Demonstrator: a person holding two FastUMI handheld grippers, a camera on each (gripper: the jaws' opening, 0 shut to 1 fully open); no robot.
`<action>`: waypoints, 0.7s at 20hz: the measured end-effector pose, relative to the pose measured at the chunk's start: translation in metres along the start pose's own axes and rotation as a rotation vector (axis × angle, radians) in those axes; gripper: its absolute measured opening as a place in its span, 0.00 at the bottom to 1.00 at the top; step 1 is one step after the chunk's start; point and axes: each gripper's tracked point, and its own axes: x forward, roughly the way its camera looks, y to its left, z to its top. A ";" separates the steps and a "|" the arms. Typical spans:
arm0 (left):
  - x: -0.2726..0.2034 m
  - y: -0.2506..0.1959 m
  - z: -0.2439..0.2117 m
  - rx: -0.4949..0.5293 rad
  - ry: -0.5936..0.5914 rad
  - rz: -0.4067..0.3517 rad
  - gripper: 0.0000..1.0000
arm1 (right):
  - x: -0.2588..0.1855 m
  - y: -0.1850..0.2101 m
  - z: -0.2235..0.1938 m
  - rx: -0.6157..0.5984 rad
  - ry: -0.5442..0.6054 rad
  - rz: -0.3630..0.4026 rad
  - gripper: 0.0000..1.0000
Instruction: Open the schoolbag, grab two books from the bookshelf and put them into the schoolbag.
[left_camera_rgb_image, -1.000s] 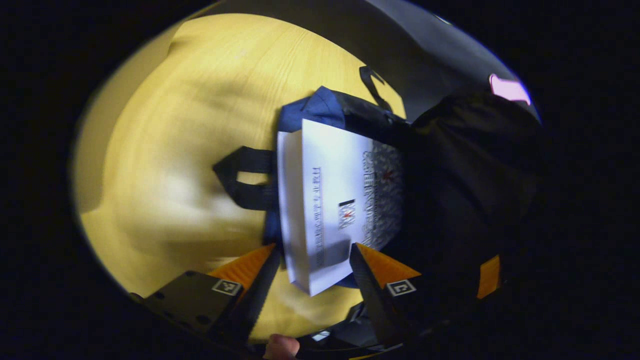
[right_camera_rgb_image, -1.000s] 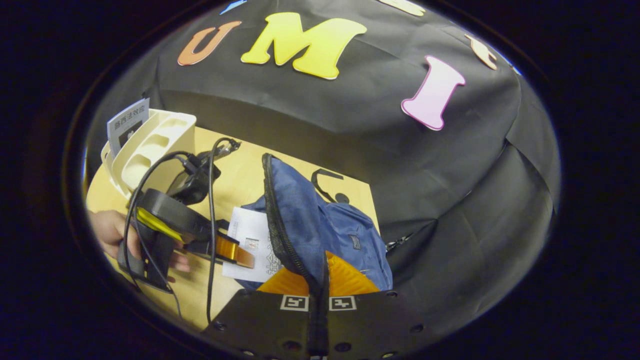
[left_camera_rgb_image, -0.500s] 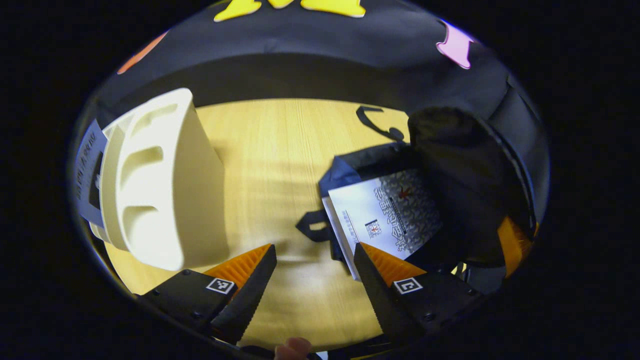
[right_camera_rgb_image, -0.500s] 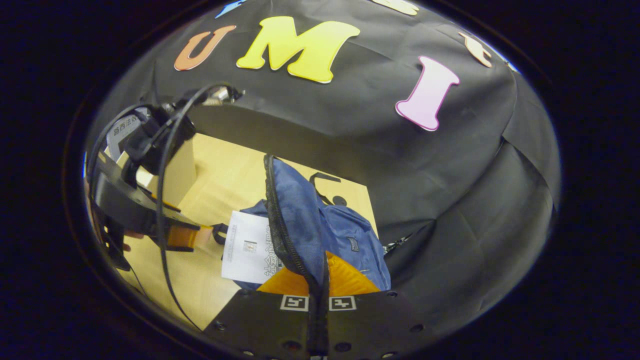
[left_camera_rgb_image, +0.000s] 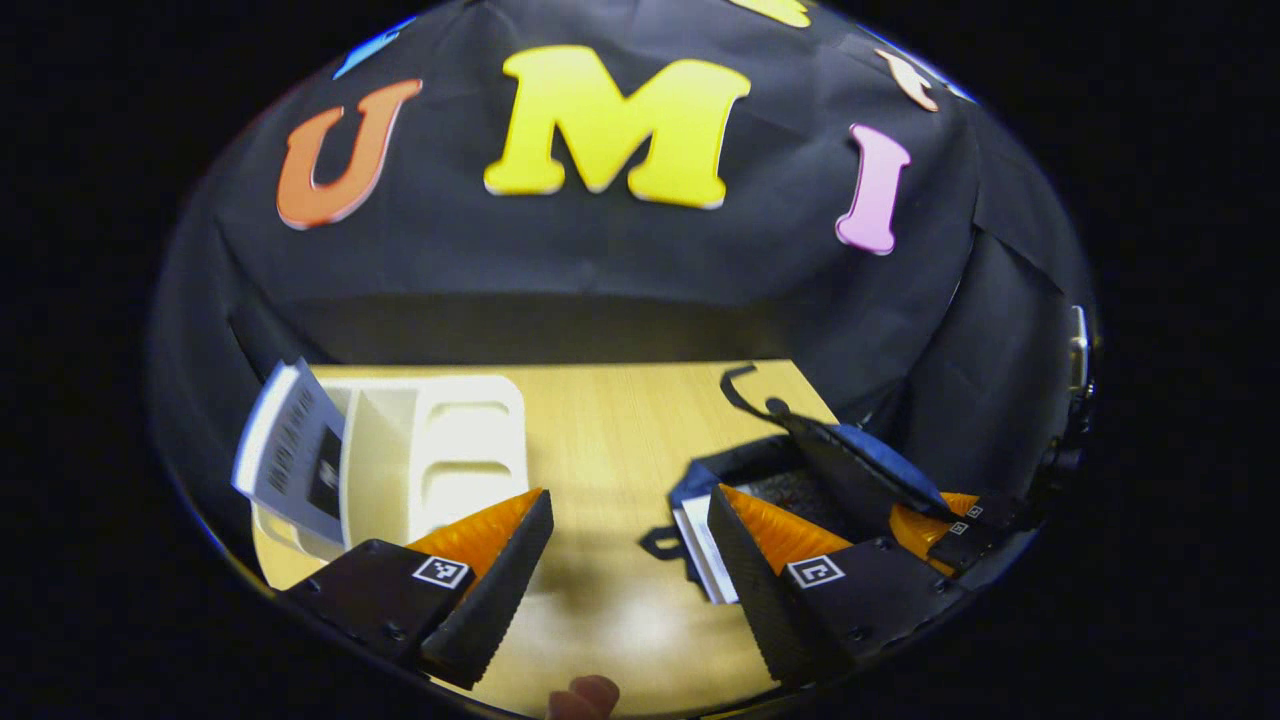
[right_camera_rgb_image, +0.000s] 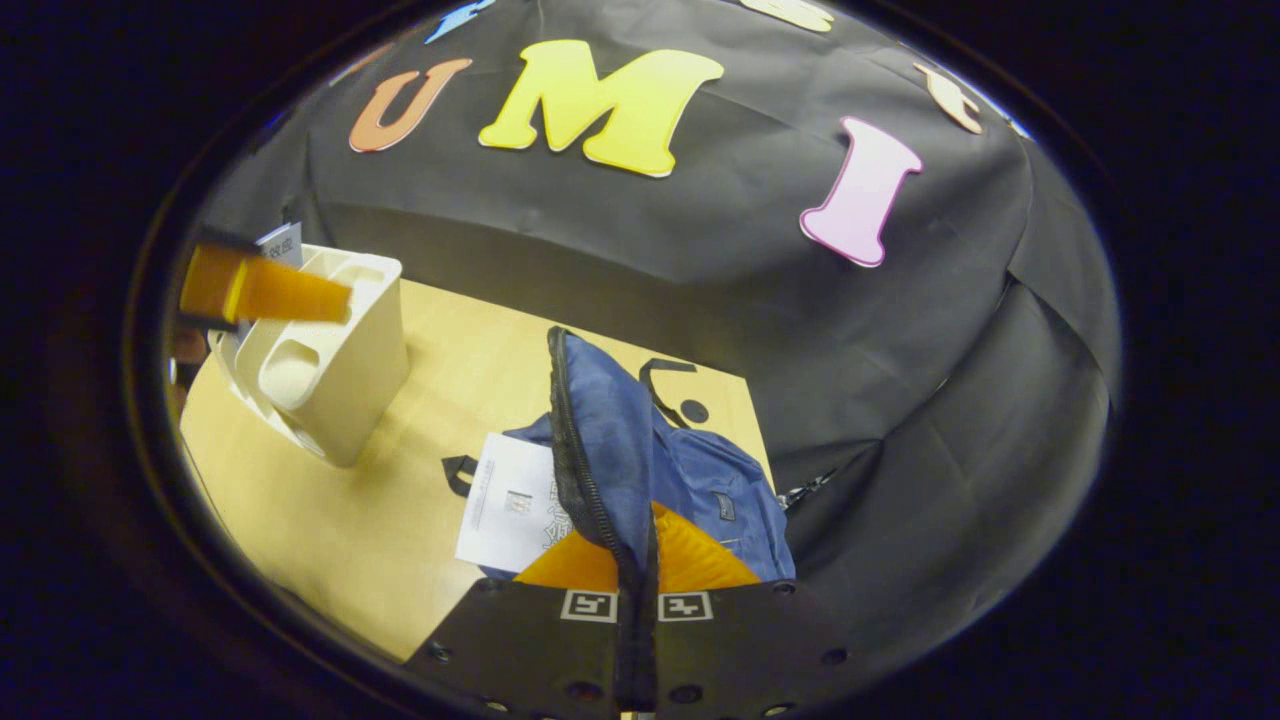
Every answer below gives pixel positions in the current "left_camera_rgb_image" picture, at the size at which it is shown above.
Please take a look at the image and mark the blue schoolbag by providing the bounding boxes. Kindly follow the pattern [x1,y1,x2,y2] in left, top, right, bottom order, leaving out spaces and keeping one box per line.
[640,362,966,608]

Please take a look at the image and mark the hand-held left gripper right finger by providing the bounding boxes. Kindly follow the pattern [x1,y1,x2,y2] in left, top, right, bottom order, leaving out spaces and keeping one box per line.
[707,483,971,686]

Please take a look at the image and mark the white bookshelf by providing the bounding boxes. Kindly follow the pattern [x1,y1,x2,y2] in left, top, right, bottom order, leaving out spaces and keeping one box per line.
[250,375,529,563]

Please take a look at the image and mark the plain white cover book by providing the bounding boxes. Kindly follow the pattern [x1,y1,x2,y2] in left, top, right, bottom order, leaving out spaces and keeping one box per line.
[672,493,743,606]

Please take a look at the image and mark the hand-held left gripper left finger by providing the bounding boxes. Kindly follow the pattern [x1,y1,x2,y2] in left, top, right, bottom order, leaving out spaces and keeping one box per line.
[280,488,554,691]

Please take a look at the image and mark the black backdrop cloth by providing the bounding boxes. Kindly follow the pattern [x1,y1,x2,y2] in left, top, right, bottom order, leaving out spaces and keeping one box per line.
[148,0,1101,561]

